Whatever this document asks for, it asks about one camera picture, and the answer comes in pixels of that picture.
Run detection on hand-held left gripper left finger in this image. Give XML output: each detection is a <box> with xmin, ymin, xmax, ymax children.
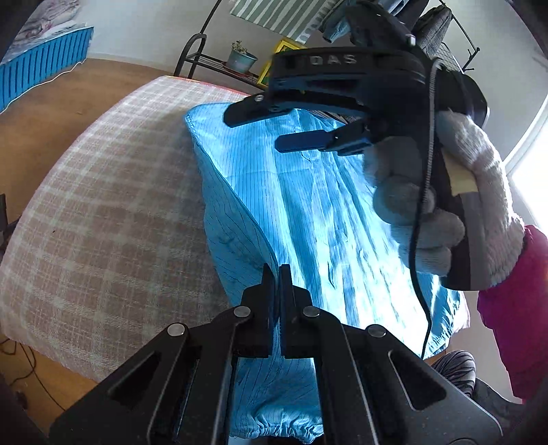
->
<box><xmin>49</xmin><ymin>263</ymin><xmax>279</xmax><ymax>445</ymax></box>

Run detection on potted plant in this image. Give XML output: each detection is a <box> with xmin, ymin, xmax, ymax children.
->
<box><xmin>225</xmin><ymin>40</ymin><xmax>259</xmax><ymax>74</ymax></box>

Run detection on person's striped trouser leg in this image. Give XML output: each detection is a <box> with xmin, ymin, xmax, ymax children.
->
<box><xmin>430</xmin><ymin>350</ymin><xmax>477</xmax><ymax>398</ymax></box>

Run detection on blue jeans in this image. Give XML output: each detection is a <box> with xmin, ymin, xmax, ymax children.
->
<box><xmin>319</xmin><ymin>0</ymin><xmax>412</xmax><ymax>42</ymax></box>

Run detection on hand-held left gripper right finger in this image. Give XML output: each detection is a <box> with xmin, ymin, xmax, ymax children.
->
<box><xmin>279</xmin><ymin>265</ymin><xmax>502</xmax><ymax>445</ymax></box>

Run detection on pink plaid blanket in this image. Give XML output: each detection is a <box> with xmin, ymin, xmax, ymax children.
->
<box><xmin>0</xmin><ymin>75</ymin><xmax>275</xmax><ymax>381</ymax></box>

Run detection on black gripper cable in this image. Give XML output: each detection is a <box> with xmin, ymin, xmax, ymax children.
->
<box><xmin>409</xmin><ymin>58</ymin><xmax>444</xmax><ymax>360</ymax></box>

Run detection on blue striped work coat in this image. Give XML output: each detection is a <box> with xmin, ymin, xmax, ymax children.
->
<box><xmin>184</xmin><ymin>103</ymin><xmax>469</xmax><ymax>441</ymax></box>

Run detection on person's right forearm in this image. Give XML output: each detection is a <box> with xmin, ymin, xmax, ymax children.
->
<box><xmin>477</xmin><ymin>225</ymin><xmax>548</xmax><ymax>403</ymax></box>

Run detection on yellow green patterned box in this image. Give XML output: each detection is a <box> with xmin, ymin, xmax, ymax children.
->
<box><xmin>257</xmin><ymin>38</ymin><xmax>307</xmax><ymax>88</ymax></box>

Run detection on grey patterned bedding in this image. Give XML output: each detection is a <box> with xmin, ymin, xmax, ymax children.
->
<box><xmin>9</xmin><ymin>0</ymin><xmax>82</xmax><ymax>61</ymax></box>

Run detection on person's right hand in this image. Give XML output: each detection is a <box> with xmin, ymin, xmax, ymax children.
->
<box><xmin>364</xmin><ymin>109</ymin><xmax>525</xmax><ymax>287</ymax></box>

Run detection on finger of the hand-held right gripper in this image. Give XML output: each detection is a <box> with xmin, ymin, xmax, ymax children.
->
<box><xmin>275</xmin><ymin>121</ymin><xmax>373</xmax><ymax>155</ymax></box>
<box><xmin>223</xmin><ymin>92</ymin><xmax>302</xmax><ymax>129</ymax></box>

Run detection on blue pleated bed skirt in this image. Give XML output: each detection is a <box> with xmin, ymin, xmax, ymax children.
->
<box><xmin>0</xmin><ymin>26</ymin><xmax>95</xmax><ymax>113</ymax></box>

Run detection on bright window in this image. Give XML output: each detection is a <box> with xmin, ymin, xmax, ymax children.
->
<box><xmin>505</xmin><ymin>86</ymin><xmax>548</xmax><ymax>232</ymax></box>

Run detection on green striped wall hanging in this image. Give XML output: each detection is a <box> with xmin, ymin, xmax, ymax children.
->
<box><xmin>230</xmin><ymin>0</ymin><xmax>343</xmax><ymax>43</ymax></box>

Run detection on black floor cable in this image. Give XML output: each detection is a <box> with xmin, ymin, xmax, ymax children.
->
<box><xmin>0</xmin><ymin>338</ymin><xmax>65</xmax><ymax>411</ymax></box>

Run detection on black metal clothes rack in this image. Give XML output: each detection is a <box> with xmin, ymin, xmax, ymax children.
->
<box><xmin>175</xmin><ymin>0</ymin><xmax>480</xmax><ymax>90</ymax></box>

